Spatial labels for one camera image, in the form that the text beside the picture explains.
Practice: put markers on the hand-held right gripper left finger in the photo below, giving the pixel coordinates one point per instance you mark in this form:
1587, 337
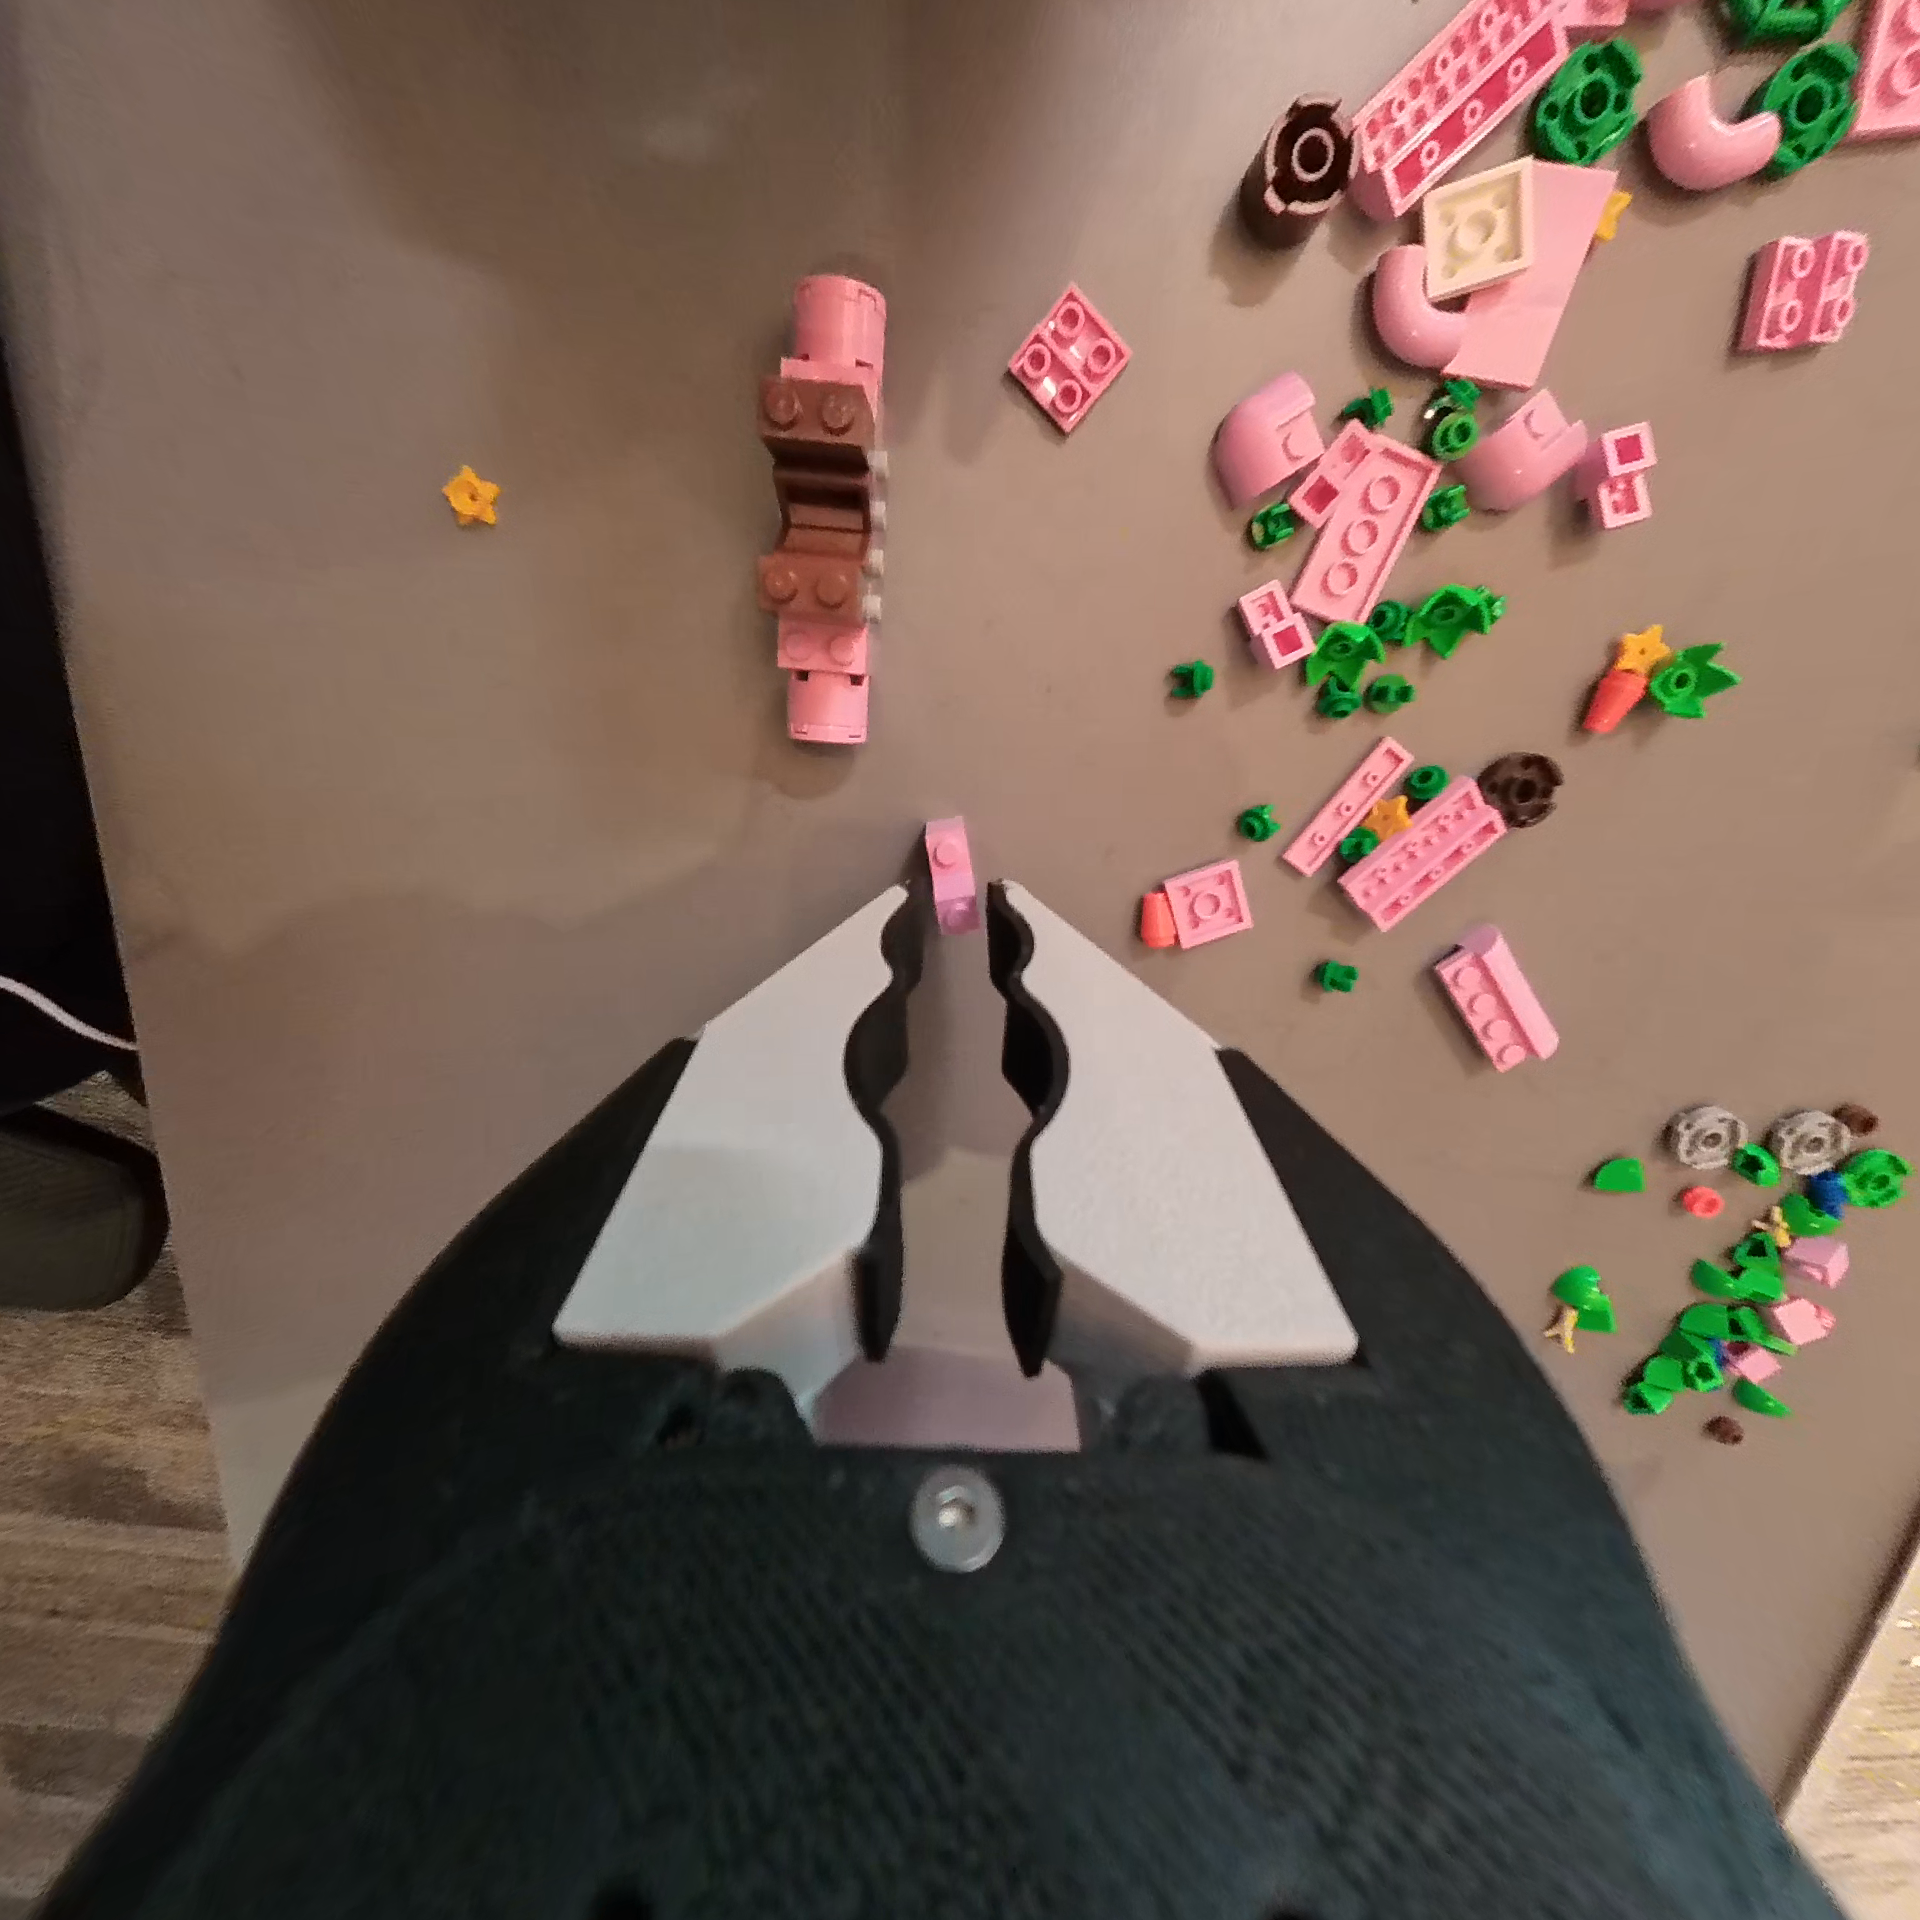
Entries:
735, 1184

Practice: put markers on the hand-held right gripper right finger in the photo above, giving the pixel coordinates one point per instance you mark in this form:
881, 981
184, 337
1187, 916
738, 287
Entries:
1170, 1201

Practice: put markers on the small pink toy brick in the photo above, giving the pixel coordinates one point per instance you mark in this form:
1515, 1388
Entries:
950, 879

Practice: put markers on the pink and brown toy assembly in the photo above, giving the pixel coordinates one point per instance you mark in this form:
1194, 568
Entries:
820, 509

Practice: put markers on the orange red toy piece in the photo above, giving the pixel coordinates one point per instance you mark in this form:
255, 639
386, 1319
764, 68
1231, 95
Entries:
1155, 916

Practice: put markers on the pink square toy plate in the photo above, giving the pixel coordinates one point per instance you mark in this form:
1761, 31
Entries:
1208, 905

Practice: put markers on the pink rounded top brick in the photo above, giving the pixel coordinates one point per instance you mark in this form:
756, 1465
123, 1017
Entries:
1496, 994

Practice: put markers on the pink thin strip plate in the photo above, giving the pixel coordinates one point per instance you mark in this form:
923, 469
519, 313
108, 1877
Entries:
1346, 804

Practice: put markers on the yellow toy star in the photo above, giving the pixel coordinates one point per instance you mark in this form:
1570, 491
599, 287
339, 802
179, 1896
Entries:
472, 495
1388, 819
1612, 211
1647, 644

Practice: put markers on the dark brown round toy piece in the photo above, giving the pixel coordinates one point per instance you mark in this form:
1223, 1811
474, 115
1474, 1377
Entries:
1522, 786

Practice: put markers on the pink narrow toy brick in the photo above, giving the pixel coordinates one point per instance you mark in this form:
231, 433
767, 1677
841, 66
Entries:
1275, 621
1616, 474

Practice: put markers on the pile of mixed tiny pieces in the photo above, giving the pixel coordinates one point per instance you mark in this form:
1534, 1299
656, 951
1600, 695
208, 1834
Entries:
1755, 1276

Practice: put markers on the scattered small green toy pieces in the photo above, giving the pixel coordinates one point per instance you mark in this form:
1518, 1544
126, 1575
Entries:
1458, 615

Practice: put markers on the dark round object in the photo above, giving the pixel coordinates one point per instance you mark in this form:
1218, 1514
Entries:
75, 1208

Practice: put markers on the orange toy carrot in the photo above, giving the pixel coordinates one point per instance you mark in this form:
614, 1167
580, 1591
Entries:
1612, 697

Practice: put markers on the pink long studded plate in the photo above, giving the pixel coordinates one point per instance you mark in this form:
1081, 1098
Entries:
1358, 517

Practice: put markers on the green toy leaf piece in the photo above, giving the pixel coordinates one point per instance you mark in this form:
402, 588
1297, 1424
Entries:
1695, 681

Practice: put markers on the pink dome toy brick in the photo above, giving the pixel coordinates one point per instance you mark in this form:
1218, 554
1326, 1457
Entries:
1267, 435

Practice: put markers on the pink curved toy brick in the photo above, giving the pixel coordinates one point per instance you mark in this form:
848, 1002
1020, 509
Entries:
1522, 450

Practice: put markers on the person's black clothing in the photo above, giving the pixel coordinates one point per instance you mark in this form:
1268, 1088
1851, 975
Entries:
23, 751

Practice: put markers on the pink notched toy plate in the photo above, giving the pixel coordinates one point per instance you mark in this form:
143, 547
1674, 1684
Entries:
1068, 356

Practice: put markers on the pink curved tube piece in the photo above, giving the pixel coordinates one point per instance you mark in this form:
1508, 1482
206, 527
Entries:
1402, 307
1687, 143

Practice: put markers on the pink large flat tile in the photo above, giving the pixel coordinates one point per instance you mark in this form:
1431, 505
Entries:
1552, 300

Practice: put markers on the white square toy tile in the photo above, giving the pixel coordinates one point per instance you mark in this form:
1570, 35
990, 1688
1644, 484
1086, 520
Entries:
1482, 225

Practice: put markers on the brown round toy brick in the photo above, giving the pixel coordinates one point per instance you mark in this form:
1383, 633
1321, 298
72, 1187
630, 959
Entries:
1306, 164

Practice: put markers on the pink studded toy plate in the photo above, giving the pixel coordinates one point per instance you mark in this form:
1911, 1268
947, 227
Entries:
1894, 59
1799, 293

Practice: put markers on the pink long hollow toy brick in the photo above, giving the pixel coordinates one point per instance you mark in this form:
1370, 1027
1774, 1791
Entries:
1463, 105

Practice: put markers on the green round toy plate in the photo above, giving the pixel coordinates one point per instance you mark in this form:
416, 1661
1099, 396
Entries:
1587, 98
1811, 98

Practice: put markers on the green web round plate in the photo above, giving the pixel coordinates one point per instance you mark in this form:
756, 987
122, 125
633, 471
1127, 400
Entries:
1785, 12

